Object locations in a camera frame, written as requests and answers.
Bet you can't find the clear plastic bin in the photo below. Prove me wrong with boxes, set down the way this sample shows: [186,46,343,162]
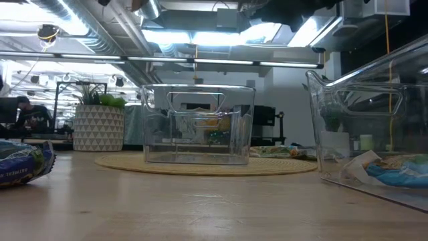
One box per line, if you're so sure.
[305,33,428,214]
[140,83,257,166]

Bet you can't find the person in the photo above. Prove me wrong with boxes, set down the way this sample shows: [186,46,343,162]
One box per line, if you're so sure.
[15,96,54,135]

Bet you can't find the dark blue granola bar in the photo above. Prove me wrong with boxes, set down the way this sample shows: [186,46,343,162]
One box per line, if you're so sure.
[0,139,57,187]

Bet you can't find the black machine on stand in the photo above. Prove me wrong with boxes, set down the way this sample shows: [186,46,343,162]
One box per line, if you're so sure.
[251,104,288,147]

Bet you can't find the round woven yellow placemat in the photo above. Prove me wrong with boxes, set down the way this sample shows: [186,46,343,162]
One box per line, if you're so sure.
[94,152,318,177]

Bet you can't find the succulent in patterned pot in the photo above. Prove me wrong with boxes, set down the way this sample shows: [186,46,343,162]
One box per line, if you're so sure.
[72,82,127,153]

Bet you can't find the snake plant in white pot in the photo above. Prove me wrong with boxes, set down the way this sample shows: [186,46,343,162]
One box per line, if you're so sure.
[302,82,352,158]

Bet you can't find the grey cabinet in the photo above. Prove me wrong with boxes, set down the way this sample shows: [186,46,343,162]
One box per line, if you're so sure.
[122,104,145,147]

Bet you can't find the blue orange granola bar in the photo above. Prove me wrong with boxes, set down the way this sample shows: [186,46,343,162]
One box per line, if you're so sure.
[340,149,428,189]

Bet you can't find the black dome ceiling fixture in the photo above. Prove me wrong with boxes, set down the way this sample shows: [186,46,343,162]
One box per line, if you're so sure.
[36,23,62,44]

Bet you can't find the green brown granola bar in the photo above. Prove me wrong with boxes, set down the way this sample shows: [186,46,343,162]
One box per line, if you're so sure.
[249,145,298,159]

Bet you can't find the black metal frame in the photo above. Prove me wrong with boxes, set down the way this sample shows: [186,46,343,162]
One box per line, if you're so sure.
[53,81,108,135]

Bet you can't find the black monitor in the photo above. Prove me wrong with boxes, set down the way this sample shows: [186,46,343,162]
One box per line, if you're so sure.
[0,96,20,124]

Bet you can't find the LED light bar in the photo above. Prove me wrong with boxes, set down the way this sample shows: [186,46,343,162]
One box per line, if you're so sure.
[0,50,326,70]

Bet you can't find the pale green cup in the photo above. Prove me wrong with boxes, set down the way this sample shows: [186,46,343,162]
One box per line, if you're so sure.
[359,134,374,151]

